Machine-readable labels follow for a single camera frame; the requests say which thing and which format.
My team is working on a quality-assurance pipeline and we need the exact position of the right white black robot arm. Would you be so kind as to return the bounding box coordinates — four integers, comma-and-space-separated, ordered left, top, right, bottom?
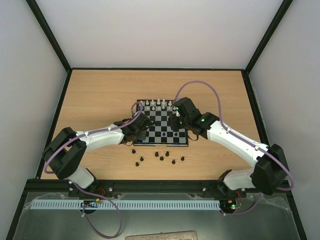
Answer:
168, 112, 292, 196

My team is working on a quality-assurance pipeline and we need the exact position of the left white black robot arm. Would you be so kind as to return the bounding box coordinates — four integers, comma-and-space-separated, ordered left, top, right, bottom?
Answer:
42, 114, 152, 189

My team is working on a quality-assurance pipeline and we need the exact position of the black white chess board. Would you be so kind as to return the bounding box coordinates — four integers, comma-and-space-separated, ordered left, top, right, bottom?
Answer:
133, 99, 189, 147

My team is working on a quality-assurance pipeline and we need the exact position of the left controller circuit board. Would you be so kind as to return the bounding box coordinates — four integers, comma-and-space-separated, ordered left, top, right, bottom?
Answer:
79, 198, 103, 208

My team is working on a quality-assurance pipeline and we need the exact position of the controller circuit board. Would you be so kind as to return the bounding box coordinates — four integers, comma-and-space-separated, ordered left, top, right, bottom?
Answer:
79, 198, 103, 208
220, 198, 244, 210

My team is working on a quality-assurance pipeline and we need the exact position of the right controller circuit board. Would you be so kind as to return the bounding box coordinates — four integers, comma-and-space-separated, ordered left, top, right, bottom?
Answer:
220, 198, 244, 210

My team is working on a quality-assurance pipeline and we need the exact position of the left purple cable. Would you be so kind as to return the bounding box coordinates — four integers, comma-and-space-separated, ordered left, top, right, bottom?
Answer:
43, 101, 124, 238

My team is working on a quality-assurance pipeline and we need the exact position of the black cage frame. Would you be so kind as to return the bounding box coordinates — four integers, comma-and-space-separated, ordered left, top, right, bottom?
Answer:
6, 0, 307, 240

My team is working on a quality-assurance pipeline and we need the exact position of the black aluminium mounting rail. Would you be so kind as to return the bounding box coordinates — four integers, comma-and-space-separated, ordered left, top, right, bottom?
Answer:
24, 178, 291, 198

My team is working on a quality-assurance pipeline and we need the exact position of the light blue slotted cable duct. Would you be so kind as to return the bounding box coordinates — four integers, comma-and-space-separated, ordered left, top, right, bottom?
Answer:
30, 199, 221, 211

